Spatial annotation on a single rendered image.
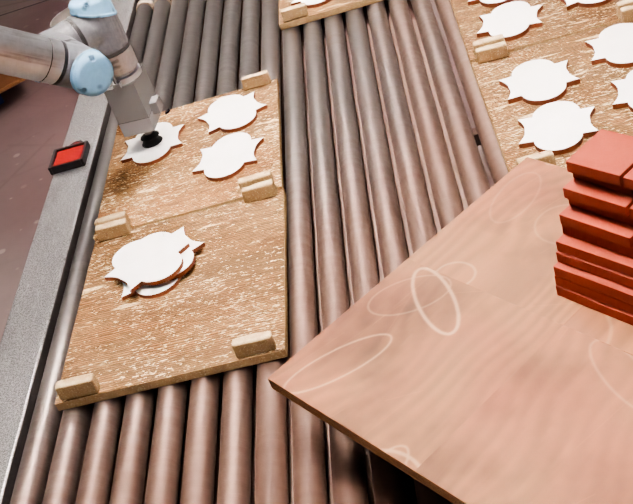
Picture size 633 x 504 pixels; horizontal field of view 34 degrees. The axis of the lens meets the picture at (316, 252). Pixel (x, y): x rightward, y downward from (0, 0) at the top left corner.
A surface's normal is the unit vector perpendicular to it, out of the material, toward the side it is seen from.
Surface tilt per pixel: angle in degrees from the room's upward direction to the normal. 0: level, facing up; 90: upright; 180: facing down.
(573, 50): 0
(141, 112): 90
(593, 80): 0
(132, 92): 90
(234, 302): 0
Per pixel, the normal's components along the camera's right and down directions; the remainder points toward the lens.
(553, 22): -0.28, -0.77
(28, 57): 0.62, 0.29
